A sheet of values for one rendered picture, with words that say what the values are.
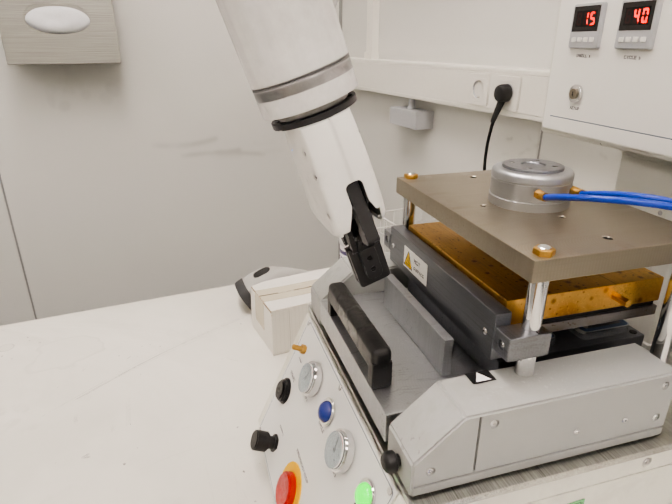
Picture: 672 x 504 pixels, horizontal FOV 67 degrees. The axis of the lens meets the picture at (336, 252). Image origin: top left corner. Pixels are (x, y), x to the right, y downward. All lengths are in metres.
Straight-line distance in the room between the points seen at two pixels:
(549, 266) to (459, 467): 0.17
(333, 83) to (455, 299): 0.23
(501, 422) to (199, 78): 1.68
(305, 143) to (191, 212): 1.62
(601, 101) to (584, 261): 0.28
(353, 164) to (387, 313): 0.24
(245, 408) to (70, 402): 0.27
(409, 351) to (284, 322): 0.40
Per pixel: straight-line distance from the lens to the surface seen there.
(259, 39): 0.40
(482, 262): 0.53
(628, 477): 0.57
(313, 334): 0.66
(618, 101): 0.66
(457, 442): 0.43
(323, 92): 0.40
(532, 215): 0.52
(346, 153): 0.41
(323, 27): 0.41
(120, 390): 0.91
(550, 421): 0.47
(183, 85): 1.93
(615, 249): 0.46
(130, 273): 2.07
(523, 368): 0.47
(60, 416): 0.89
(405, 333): 0.57
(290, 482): 0.63
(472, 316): 0.48
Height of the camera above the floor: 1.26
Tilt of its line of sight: 22 degrees down
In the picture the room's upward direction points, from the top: straight up
